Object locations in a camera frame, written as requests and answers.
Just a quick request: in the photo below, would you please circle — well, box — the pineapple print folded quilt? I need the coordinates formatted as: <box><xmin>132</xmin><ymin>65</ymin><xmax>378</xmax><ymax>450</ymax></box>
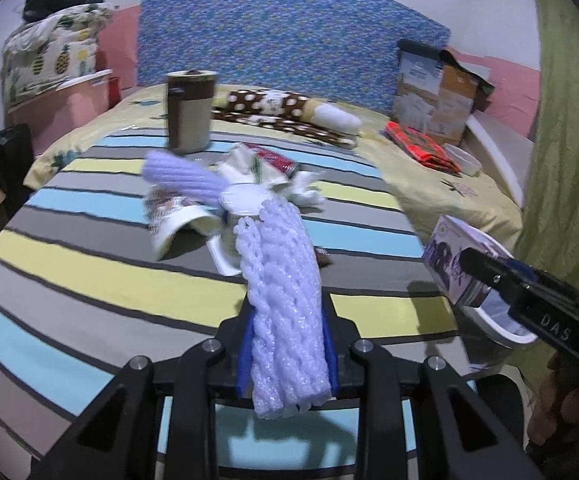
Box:
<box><xmin>1</xmin><ymin>2</ymin><xmax>116</xmax><ymax>110</ymax></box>

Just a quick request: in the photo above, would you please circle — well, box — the clear plastic container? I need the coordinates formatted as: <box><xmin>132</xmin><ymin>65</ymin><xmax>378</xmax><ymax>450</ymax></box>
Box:
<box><xmin>442</xmin><ymin>143</ymin><xmax>483</xmax><ymax>177</ymax></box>

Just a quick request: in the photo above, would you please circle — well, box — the purple foam fruit net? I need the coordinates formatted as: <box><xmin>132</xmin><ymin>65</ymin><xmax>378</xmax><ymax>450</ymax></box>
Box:
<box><xmin>141</xmin><ymin>151</ymin><xmax>230</xmax><ymax>206</ymax></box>

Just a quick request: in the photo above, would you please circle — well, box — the pink storage box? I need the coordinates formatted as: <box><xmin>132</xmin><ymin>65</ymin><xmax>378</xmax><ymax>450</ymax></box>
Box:
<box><xmin>6</xmin><ymin>70</ymin><xmax>113</xmax><ymax>155</ymax></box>

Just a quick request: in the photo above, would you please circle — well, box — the green curtain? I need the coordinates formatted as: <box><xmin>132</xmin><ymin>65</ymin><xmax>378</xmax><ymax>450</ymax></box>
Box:
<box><xmin>511</xmin><ymin>0</ymin><xmax>579</xmax><ymax>396</ymax></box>

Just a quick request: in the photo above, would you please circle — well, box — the white paper cup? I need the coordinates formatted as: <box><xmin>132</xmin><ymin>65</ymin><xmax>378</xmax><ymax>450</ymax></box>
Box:
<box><xmin>218</xmin><ymin>183</ymin><xmax>277</xmax><ymax>266</ymax></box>

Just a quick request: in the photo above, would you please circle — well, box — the red cartoon drink can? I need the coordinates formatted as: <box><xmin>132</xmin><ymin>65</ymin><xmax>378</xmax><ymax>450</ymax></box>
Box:
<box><xmin>245</xmin><ymin>142</ymin><xmax>298</xmax><ymax>178</ymax></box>

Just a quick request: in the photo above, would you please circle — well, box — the brown polka dot pillow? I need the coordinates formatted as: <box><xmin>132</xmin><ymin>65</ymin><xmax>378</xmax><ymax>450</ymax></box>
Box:
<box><xmin>212</xmin><ymin>88</ymin><xmax>361</xmax><ymax>150</ymax></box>

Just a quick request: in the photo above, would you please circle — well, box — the brown beige lidded jug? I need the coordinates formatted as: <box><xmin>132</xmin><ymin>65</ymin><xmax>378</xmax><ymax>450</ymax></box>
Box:
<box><xmin>167</xmin><ymin>70</ymin><xmax>218</xmax><ymax>155</ymax></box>

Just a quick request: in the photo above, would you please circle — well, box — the black chair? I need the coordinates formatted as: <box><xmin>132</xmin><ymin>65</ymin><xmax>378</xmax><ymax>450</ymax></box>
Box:
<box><xmin>0</xmin><ymin>124</ymin><xmax>35</xmax><ymax>219</ymax></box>

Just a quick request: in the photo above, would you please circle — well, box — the white crumpled tissue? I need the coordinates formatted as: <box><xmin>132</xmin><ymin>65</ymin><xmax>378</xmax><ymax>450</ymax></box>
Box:
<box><xmin>274</xmin><ymin>170</ymin><xmax>326</xmax><ymax>208</ymax></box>

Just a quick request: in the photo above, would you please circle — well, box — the red patterned cloth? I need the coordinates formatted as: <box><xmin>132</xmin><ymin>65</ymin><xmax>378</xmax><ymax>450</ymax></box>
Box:
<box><xmin>385</xmin><ymin>122</ymin><xmax>461</xmax><ymax>174</ymax></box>

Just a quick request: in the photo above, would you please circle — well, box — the blue patterned headboard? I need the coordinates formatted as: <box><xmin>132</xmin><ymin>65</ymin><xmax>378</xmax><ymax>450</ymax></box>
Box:
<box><xmin>137</xmin><ymin>0</ymin><xmax>450</xmax><ymax>114</ymax></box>

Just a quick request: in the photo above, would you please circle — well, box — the cardboard product box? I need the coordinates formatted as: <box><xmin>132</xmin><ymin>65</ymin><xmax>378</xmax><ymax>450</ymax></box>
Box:
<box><xmin>391</xmin><ymin>39</ymin><xmax>495</xmax><ymax>145</ymax></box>

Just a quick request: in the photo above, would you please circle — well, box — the white printed paper wrapper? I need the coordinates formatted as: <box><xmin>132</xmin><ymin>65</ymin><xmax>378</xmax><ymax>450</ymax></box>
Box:
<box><xmin>142</xmin><ymin>142</ymin><xmax>271</xmax><ymax>276</ymax></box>

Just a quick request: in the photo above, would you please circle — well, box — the striped tablecloth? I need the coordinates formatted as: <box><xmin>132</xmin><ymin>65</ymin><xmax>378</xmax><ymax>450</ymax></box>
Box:
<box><xmin>0</xmin><ymin>124</ymin><xmax>471</xmax><ymax>479</ymax></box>

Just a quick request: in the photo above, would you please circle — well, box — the white foam fruit net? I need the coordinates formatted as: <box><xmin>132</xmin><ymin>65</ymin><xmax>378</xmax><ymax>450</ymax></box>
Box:
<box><xmin>234</xmin><ymin>197</ymin><xmax>332</xmax><ymax>419</ymax></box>

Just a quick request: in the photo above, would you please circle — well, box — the white trash bin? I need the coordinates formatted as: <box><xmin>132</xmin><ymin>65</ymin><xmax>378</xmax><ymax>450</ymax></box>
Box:
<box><xmin>460</xmin><ymin>289</ymin><xmax>538</xmax><ymax>349</ymax></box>

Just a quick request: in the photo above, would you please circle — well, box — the purple white carton box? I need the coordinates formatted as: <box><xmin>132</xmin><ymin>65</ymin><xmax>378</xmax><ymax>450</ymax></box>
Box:
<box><xmin>423</xmin><ymin>214</ymin><xmax>512</xmax><ymax>308</ymax></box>

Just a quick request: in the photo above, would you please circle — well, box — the person hand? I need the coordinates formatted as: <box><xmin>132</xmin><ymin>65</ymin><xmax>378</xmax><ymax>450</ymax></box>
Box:
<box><xmin>528</xmin><ymin>353</ymin><xmax>579</xmax><ymax>454</ymax></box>

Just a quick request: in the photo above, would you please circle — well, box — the yellow pineapple bed sheet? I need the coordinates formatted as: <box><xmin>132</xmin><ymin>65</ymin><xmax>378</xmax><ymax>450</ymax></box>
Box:
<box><xmin>24</xmin><ymin>84</ymin><xmax>521</xmax><ymax>249</ymax></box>

